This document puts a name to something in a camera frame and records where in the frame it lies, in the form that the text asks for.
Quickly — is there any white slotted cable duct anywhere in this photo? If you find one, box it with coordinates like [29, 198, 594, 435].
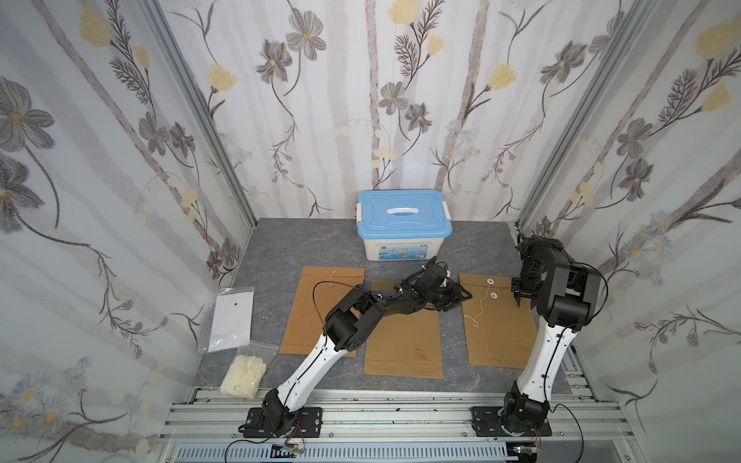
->
[171, 442, 517, 462]

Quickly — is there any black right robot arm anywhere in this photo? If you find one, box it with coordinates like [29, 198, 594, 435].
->
[499, 233, 603, 436]

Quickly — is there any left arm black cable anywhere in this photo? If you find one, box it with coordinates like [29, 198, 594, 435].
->
[311, 280, 360, 337]

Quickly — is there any blue lidded storage box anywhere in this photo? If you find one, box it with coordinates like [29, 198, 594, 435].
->
[356, 189, 453, 262]

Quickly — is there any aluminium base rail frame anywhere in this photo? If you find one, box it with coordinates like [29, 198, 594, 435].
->
[154, 388, 647, 462]

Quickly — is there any clear plastic bag white card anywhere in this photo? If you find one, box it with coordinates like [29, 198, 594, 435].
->
[198, 287, 255, 354]

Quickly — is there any crumpled white foam piece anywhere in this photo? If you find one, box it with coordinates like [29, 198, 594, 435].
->
[220, 354, 267, 399]

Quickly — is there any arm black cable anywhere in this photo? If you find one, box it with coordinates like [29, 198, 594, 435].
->
[311, 280, 360, 337]
[549, 402, 586, 463]

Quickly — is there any kraft file bag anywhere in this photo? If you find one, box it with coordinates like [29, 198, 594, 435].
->
[280, 266, 366, 356]
[459, 273, 536, 370]
[364, 310, 444, 380]

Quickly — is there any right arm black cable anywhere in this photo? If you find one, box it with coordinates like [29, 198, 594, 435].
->
[549, 402, 586, 463]

